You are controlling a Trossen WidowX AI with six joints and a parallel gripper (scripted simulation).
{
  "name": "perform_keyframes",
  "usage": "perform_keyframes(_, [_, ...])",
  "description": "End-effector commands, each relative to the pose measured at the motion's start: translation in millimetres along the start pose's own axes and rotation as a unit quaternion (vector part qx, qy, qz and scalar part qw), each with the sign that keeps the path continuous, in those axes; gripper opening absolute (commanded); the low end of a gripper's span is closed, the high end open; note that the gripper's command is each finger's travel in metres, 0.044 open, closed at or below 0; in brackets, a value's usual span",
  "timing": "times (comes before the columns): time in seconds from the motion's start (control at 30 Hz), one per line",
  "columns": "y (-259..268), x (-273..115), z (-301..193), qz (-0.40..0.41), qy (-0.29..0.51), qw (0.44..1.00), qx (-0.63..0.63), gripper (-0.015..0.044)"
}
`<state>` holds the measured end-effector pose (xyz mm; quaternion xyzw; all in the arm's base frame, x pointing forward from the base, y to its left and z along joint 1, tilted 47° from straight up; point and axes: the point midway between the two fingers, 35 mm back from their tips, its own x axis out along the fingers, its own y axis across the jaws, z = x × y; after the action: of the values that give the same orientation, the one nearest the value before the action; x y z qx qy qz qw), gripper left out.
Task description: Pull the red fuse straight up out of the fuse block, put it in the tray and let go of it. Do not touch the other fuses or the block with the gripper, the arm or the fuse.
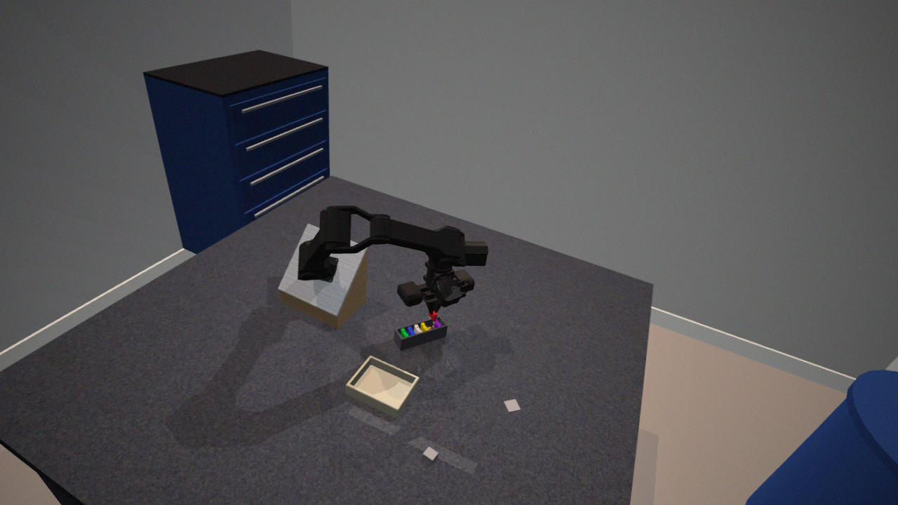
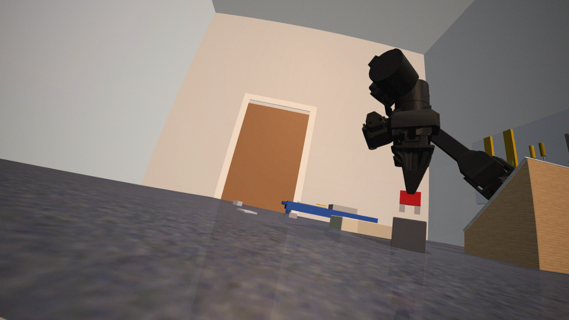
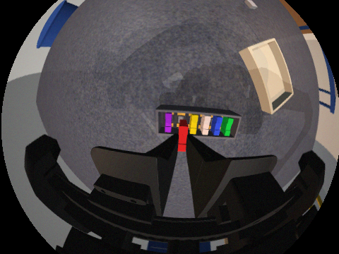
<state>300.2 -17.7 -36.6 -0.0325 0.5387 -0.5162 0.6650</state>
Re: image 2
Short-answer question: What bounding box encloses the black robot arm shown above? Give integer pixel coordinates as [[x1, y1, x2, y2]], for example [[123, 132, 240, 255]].
[[362, 48, 515, 200]]

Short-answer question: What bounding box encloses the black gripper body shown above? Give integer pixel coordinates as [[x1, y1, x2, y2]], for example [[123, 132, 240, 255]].
[[387, 101, 440, 145]]

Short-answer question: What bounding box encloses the red blade fuse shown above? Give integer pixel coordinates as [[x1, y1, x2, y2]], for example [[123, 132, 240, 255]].
[[399, 190, 421, 215]]

